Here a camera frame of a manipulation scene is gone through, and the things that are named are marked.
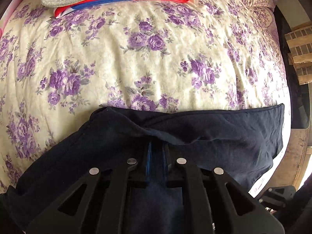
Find dark navy pants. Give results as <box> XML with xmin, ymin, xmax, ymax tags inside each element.
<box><xmin>1</xmin><ymin>104</ymin><xmax>284</xmax><ymax>233</ymax></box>

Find woven wooden chair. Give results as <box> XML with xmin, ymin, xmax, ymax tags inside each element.
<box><xmin>285</xmin><ymin>21</ymin><xmax>312</xmax><ymax>85</ymax></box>

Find purple floral bed sheet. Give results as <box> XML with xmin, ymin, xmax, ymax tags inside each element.
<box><xmin>1</xmin><ymin>0</ymin><xmax>291</xmax><ymax>192</ymax></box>

